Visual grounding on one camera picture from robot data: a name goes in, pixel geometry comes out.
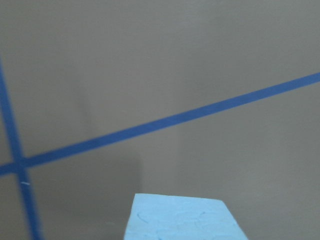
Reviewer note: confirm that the light blue foam block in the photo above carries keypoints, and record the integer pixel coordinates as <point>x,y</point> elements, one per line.
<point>168,217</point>

